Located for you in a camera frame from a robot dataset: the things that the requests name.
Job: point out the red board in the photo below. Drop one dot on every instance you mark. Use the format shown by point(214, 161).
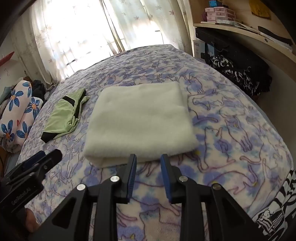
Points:
point(5, 59)

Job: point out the purple cat print blanket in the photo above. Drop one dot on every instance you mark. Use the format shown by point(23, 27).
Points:
point(231, 139)

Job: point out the pink mini drawer organizer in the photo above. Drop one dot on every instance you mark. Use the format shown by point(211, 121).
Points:
point(218, 14)

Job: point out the grey cloth pile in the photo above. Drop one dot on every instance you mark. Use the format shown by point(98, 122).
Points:
point(5, 99)

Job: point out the black white patterned cloth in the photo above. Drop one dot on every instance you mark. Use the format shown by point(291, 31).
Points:
point(240, 76)

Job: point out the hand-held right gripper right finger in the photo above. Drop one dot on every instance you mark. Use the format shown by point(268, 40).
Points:
point(165, 178)

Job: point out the green garment with black trim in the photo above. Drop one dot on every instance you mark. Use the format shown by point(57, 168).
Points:
point(62, 115)

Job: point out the black white cartoon print cloth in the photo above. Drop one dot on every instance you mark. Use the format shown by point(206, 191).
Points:
point(277, 213)

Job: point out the yellow cloth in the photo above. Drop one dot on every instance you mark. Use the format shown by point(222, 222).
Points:
point(260, 9)

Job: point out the stack of papers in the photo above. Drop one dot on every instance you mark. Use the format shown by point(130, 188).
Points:
point(233, 23)

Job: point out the small blue box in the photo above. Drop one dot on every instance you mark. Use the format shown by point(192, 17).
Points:
point(212, 3)

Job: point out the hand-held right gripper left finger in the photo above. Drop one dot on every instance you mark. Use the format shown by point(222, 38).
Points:
point(131, 178)

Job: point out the dark clothes pile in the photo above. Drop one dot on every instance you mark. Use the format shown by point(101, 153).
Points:
point(39, 89)

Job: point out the blue flower pillow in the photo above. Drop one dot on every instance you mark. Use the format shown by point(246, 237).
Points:
point(16, 111)

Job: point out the person's left hand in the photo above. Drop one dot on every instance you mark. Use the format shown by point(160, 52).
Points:
point(31, 221)

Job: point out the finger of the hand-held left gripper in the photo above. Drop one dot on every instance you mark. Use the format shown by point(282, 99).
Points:
point(50, 158)
point(32, 160)

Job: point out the black flat bar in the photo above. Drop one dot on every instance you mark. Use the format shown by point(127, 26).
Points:
point(275, 36)

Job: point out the white fleece garment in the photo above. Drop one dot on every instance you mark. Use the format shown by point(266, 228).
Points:
point(138, 120)

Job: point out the white floral sheer curtain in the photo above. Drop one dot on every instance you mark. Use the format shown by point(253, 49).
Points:
point(150, 20)
point(44, 46)

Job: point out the wooden shelf unit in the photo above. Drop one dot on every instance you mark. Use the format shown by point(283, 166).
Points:
point(254, 39)

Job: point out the white cardboard box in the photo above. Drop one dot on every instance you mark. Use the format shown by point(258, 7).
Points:
point(198, 49)

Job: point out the black box device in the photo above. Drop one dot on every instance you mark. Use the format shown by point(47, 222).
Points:
point(211, 36)

